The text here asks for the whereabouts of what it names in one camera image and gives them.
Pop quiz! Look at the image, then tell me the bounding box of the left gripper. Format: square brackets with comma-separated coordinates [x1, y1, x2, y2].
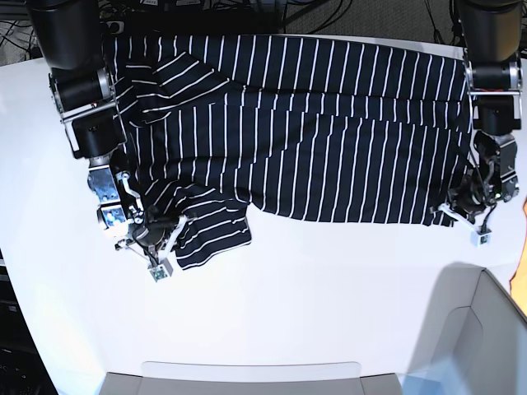
[429, 184, 488, 230]

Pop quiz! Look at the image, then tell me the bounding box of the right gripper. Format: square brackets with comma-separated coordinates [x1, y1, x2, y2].
[114, 206, 190, 267]

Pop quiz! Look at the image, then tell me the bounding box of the navy white striped T-shirt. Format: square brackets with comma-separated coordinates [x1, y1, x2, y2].
[103, 35, 470, 269]

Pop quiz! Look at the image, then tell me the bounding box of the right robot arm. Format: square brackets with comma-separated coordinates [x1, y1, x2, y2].
[26, 1, 188, 280]

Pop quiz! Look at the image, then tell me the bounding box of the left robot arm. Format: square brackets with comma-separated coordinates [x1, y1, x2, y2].
[438, 1, 524, 244]

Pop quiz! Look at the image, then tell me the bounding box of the orange object at edge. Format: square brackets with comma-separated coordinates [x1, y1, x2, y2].
[508, 197, 527, 305]

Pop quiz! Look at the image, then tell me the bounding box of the grey plastic bin right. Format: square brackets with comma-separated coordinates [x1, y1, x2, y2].
[408, 264, 526, 394]

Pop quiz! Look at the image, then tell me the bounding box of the grey plastic bin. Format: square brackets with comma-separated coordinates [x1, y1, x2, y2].
[100, 361, 403, 394]
[408, 264, 526, 394]

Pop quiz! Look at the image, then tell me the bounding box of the grey plastic bin front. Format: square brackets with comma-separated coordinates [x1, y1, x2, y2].
[100, 361, 403, 394]

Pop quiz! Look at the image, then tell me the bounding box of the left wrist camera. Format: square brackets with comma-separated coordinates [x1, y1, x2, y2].
[471, 230, 492, 248]

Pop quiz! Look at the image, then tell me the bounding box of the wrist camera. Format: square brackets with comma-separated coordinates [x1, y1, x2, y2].
[148, 263, 173, 282]
[471, 230, 492, 248]

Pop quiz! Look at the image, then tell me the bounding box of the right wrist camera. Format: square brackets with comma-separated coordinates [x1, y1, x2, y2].
[148, 263, 173, 282]

